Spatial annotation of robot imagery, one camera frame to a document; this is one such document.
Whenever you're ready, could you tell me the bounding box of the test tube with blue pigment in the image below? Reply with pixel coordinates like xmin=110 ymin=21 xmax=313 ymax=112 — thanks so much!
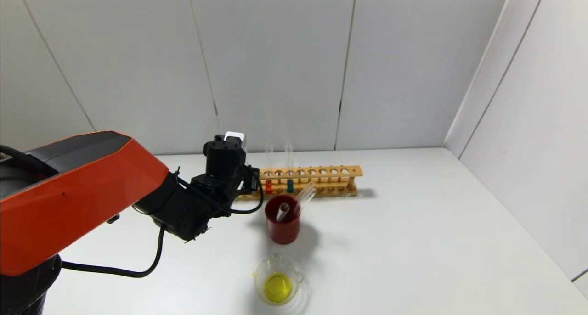
xmin=285 ymin=141 xmax=295 ymax=194

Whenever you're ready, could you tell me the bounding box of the wooden test tube rack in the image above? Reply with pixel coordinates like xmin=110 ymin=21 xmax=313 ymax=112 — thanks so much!
xmin=237 ymin=165 xmax=363 ymax=201

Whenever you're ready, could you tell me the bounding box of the test tube with red pigment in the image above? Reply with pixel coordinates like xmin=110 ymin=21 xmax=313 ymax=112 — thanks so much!
xmin=265 ymin=141 xmax=274 ymax=195

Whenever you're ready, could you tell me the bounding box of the empty glass test tube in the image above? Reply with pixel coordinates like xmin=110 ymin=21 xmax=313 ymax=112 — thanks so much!
xmin=294 ymin=182 xmax=317 ymax=215

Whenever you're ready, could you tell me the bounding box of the red plastic cup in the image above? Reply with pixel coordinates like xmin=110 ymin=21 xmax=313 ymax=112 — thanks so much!
xmin=265 ymin=195 xmax=302 ymax=245

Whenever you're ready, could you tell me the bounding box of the clear glass beaker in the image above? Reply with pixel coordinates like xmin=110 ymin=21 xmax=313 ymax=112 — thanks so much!
xmin=253 ymin=254 xmax=310 ymax=315

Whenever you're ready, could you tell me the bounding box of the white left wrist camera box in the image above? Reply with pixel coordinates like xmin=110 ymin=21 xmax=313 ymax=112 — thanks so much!
xmin=224 ymin=131 xmax=248 ymax=151

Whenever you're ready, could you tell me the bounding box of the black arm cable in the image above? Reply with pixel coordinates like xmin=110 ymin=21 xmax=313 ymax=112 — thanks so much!
xmin=60 ymin=166 xmax=266 ymax=279

